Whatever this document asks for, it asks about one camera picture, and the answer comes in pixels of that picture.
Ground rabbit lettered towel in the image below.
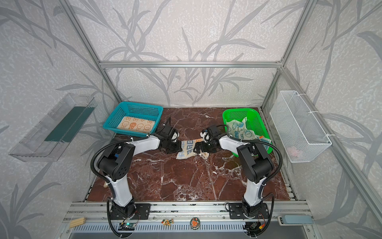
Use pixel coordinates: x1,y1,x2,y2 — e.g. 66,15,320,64
176,138,210,160

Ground orange rabbit towel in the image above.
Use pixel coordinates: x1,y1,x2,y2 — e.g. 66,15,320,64
117,117,156,133

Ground teal patterned towel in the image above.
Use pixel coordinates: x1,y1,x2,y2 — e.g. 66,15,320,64
227,118,272,143

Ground teal plastic basket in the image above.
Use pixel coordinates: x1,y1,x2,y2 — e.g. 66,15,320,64
103,102,163,137

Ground green plastic basket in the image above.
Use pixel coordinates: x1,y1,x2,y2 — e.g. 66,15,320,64
222,108,270,139

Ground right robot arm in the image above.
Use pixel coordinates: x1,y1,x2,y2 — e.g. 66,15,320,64
193,124,283,214

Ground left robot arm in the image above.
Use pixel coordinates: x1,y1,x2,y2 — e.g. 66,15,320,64
90,125,182,210

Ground small orange green trinket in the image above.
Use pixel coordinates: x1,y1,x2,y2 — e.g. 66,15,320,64
161,219,174,227

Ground round orange sticker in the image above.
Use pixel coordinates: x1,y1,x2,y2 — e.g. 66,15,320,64
190,217,201,230

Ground left green circuit board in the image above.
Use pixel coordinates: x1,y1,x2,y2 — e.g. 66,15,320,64
117,222,137,232

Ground wooden block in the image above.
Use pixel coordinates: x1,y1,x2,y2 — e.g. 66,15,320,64
69,217,86,228

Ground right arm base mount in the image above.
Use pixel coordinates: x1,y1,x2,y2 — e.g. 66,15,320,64
228,201,270,220

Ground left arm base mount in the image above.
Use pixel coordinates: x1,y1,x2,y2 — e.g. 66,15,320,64
108,202,151,220

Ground pink object in wire basket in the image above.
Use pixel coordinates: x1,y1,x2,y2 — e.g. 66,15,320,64
287,146,302,158

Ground white wire mesh basket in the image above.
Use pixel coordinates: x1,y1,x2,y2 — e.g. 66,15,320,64
270,91,332,163

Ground clear acrylic wall shelf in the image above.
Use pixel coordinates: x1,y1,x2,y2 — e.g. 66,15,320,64
9,93,97,162

